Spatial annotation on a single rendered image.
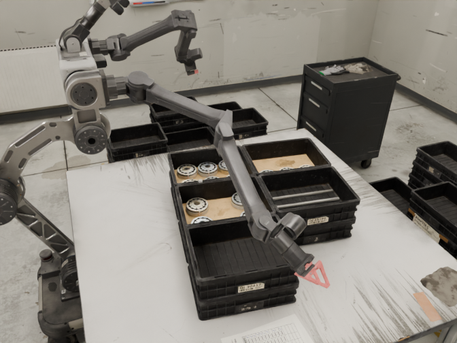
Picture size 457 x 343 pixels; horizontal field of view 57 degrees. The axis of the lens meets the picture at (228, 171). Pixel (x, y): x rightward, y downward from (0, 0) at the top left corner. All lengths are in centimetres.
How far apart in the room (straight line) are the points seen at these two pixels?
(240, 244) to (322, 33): 426
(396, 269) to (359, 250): 18
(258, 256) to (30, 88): 355
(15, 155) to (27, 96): 274
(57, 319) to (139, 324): 79
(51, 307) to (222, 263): 110
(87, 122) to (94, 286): 70
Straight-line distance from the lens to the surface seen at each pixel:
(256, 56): 534
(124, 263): 194
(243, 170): 139
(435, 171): 315
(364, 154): 383
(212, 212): 195
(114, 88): 162
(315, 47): 572
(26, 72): 474
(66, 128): 206
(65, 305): 247
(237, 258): 174
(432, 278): 203
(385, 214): 230
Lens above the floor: 206
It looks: 33 degrees down
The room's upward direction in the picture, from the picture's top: 1 degrees clockwise
